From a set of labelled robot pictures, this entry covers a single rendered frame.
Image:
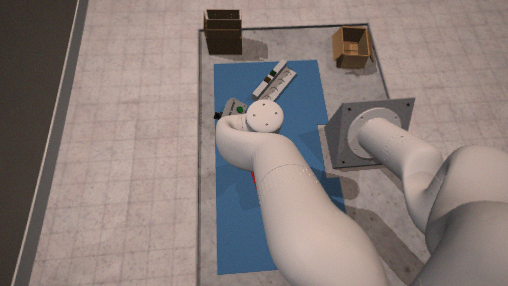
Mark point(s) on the blue flat mat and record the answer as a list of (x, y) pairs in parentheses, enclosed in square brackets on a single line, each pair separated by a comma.
[(241, 241)]

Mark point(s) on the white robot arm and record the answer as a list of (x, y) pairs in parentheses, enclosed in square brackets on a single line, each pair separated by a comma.
[(314, 243)]

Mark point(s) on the grey control panel with two buttons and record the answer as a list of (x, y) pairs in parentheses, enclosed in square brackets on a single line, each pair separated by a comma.
[(232, 107)]

